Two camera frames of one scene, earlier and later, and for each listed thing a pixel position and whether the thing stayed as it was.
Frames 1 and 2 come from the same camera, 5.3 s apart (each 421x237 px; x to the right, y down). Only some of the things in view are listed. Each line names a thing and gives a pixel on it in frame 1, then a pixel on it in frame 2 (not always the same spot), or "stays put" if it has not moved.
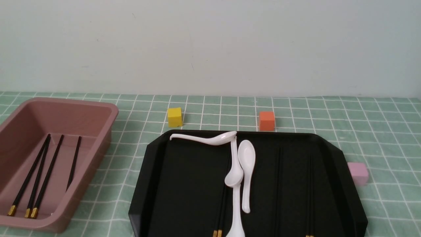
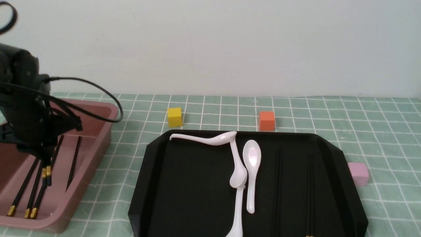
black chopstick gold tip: (216, 230) → (44, 180)
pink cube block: (359, 172) stays put
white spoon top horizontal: (220, 140) stays put
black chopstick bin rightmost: (76, 158) stays put
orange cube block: (266, 121) stays put
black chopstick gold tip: (221, 228) → (48, 175)
